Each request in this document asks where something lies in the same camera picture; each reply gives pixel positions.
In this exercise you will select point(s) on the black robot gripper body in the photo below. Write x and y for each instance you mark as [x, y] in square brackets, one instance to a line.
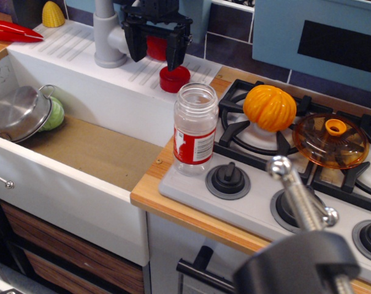
[157, 18]

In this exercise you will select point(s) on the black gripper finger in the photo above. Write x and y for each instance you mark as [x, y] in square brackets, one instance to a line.
[176, 48]
[136, 41]

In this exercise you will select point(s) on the red plastic jar cap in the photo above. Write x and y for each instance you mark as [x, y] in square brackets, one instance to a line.
[172, 81]

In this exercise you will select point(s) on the red cylinder toy behind gripper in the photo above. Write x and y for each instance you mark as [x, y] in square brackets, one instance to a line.
[156, 48]

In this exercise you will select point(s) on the grey toy faucet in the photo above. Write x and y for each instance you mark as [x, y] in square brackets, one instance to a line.
[110, 43]

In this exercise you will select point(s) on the clear plastic jar red label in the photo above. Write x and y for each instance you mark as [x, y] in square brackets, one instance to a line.
[195, 119]

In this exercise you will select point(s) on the yellow toy corn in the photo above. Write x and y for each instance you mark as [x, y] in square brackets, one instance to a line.
[52, 15]

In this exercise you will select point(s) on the black stove grate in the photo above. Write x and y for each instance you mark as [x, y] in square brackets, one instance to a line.
[236, 140]

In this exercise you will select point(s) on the orange toy pumpkin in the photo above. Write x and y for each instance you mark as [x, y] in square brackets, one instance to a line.
[270, 108]

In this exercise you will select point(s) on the green toy cabbage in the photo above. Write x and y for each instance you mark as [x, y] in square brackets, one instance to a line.
[56, 116]

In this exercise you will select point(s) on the white toy sink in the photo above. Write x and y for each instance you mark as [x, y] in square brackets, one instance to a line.
[79, 176]

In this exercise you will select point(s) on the red toy chili pepper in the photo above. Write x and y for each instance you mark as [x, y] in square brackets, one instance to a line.
[11, 32]

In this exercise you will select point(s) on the small stainless steel pot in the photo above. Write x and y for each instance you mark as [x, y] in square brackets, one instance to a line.
[23, 113]

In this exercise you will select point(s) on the black left stove knob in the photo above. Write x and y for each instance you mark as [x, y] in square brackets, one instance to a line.
[228, 182]

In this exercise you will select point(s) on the black stove knob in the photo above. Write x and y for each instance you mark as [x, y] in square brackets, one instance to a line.
[361, 236]
[228, 182]
[282, 212]

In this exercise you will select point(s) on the light blue toy microwave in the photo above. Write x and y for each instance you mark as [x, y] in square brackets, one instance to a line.
[326, 39]

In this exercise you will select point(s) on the orange transparent pot lid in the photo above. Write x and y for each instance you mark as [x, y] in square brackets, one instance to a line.
[331, 141]

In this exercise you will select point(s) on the black middle stove knob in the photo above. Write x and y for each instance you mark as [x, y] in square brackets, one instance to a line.
[282, 212]

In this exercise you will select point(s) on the upper wooden drawer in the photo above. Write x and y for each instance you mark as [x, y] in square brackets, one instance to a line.
[83, 254]

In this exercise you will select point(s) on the wooden drawer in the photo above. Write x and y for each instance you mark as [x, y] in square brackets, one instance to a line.
[83, 254]
[68, 282]

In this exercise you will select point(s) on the black metal clamp with screw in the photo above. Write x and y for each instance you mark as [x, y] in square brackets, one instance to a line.
[312, 261]

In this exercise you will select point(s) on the lower wooden drawer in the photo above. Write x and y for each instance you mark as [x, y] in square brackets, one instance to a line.
[68, 282]

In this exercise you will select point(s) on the black right stove knob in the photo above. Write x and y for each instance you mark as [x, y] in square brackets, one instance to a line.
[361, 236]

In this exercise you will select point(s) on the metal towel rail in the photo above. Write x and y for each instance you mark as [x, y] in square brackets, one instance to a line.
[8, 184]

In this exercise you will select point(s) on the black oven door handle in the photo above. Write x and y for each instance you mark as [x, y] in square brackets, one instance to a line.
[193, 277]

